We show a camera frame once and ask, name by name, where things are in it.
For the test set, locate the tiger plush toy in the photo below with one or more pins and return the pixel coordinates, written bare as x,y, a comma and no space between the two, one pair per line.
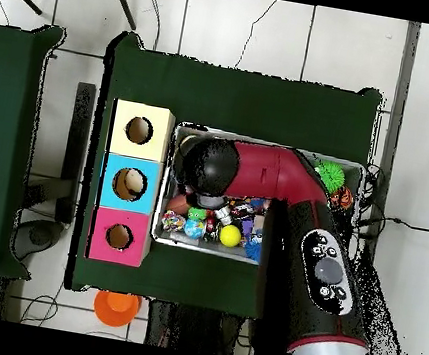
342,199

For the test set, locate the orange plastic cone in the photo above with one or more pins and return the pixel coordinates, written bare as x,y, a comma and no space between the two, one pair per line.
115,309

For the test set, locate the small globe ball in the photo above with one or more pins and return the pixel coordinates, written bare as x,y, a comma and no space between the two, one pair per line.
193,229

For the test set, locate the yellow ball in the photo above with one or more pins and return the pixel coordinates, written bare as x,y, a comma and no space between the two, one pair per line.
230,235

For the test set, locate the grey round base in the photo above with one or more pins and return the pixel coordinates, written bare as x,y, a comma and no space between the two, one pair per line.
38,235

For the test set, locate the wooden box with three holes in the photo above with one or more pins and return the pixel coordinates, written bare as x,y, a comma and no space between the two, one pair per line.
150,146

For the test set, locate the crushed red can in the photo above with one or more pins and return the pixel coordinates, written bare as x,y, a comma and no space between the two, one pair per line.
211,230

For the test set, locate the dark green tablecloth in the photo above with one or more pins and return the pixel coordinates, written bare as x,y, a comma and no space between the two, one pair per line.
243,101

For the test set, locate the small green ball with eyes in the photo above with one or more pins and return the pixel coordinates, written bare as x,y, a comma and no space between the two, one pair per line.
197,213

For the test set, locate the black flat panel stand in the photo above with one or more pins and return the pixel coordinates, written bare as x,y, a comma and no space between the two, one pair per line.
77,142

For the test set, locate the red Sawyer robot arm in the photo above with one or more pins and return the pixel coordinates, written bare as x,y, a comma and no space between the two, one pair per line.
272,171

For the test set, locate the brown toy football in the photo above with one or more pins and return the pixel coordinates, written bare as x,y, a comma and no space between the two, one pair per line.
178,204

